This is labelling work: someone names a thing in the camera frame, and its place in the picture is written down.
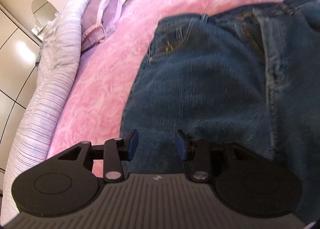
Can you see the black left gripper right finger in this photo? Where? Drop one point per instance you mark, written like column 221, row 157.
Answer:
column 241, row 179

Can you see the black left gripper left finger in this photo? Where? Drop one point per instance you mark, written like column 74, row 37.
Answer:
column 72, row 179

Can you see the blue denim jeans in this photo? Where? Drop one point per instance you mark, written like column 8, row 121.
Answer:
column 249, row 75

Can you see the pink fluffy floral blanket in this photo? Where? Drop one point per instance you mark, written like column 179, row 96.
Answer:
column 106, row 72

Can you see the white striped duvet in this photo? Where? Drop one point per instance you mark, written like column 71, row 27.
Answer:
column 59, row 62

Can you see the oval mirror on stand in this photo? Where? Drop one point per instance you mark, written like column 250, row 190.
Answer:
column 44, row 13

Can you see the lilac pillow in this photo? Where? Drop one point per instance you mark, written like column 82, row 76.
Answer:
column 99, row 21

